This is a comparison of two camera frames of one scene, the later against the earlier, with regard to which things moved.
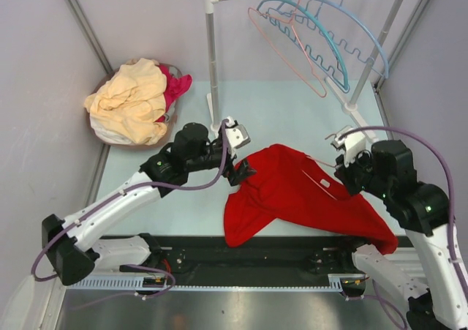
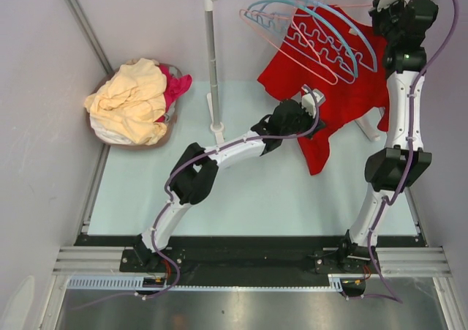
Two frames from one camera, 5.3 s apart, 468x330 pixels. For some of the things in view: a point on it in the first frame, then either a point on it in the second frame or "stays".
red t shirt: (292, 185) → (337, 62)
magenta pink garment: (175, 85) stays
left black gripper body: (213, 154) → (303, 124)
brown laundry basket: (134, 104) stays
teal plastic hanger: (322, 25) → (306, 6)
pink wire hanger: (325, 163) → (349, 5)
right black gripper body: (357, 175) → (385, 22)
